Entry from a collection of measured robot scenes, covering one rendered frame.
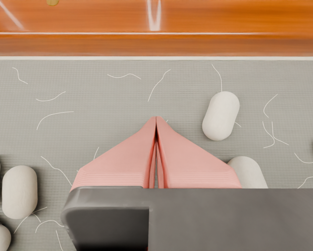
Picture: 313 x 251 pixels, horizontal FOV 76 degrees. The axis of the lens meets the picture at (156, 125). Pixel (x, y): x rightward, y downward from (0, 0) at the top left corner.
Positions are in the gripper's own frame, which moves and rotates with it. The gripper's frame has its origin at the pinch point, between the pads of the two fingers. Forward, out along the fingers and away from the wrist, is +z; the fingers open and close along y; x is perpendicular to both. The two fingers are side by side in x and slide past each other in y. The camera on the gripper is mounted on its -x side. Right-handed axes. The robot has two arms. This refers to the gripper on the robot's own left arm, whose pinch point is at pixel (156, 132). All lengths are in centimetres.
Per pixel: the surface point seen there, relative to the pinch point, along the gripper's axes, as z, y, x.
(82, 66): 5.5, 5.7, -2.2
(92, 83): 4.4, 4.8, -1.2
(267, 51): 5.6, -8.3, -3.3
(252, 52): 5.7, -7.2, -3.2
